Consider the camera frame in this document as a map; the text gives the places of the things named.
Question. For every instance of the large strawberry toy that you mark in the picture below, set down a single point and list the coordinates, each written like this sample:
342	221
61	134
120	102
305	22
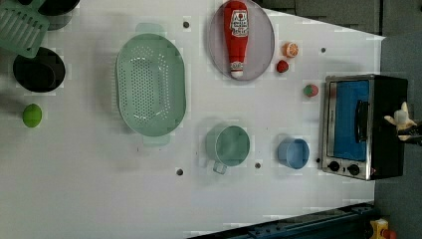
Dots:
310	90

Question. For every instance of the grey round plate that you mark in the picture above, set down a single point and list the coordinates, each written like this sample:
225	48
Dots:
259	50

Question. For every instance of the small red strawberry toy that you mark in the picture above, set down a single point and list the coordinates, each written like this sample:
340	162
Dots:
282	66

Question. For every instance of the yellow emergency stop button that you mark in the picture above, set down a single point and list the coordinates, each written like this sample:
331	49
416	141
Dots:
381	230

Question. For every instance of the black toaster oven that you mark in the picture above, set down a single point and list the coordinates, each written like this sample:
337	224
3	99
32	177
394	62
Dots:
357	140

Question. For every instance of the green lime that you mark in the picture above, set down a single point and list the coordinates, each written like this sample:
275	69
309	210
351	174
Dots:
32	115

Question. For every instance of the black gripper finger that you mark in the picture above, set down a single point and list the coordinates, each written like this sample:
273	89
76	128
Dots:
412	135

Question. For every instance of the green perforated colander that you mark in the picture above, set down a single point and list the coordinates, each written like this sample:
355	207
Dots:
150	83

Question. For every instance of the peeled toy banana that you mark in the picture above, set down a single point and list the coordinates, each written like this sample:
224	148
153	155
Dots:
400	118

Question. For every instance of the black pot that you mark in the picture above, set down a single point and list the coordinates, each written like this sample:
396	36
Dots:
42	74
59	13

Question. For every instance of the red ketchup bottle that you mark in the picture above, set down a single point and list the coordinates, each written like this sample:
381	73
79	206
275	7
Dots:
236	31

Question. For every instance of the orange slice toy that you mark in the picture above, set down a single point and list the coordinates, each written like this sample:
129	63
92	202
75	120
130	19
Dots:
291	50

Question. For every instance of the green mug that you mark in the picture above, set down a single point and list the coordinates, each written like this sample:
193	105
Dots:
227	145

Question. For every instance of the green slotted spatula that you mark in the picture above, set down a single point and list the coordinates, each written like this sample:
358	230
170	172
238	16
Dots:
22	27

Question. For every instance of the dark blue metal frame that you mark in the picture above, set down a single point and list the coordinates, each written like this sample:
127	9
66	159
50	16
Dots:
348	222

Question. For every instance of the black pot lower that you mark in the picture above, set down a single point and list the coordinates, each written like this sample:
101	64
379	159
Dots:
42	74

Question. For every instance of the black pot upper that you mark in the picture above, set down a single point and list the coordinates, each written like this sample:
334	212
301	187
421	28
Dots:
59	13

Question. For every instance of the blue cup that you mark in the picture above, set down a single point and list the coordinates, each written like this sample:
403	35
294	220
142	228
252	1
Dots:
293	153

